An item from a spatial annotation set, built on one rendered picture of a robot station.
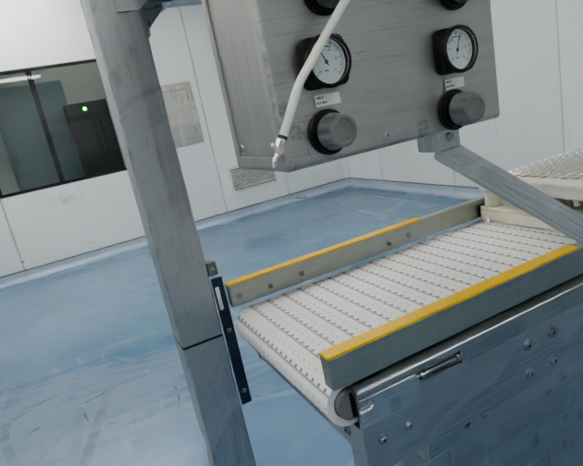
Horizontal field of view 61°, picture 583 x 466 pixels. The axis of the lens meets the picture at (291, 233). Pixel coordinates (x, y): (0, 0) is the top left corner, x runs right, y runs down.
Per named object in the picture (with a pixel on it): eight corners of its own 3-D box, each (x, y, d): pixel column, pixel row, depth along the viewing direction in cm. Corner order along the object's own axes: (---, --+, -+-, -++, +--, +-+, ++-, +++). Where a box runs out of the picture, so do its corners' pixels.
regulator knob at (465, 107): (462, 132, 39) (456, 77, 38) (440, 133, 42) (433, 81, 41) (492, 124, 41) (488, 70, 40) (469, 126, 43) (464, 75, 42)
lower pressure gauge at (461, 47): (447, 76, 39) (441, 26, 38) (435, 78, 41) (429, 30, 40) (481, 68, 41) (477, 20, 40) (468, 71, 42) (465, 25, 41)
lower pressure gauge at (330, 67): (312, 91, 34) (302, 35, 33) (303, 93, 36) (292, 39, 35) (356, 82, 36) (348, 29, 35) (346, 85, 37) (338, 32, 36)
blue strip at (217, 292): (242, 405, 73) (211, 279, 68) (241, 403, 73) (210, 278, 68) (253, 401, 73) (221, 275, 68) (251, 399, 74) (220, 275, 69)
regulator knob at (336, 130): (328, 159, 35) (316, 94, 34) (312, 159, 37) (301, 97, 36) (367, 149, 36) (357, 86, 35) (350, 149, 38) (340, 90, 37)
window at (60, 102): (0, 199, 486) (-43, 78, 457) (0, 199, 487) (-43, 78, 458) (140, 166, 541) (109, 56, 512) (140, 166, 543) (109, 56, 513)
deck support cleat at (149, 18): (147, 35, 61) (139, 1, 60) (141, 43, 65) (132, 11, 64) (179, 31, 62) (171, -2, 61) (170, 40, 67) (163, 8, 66)
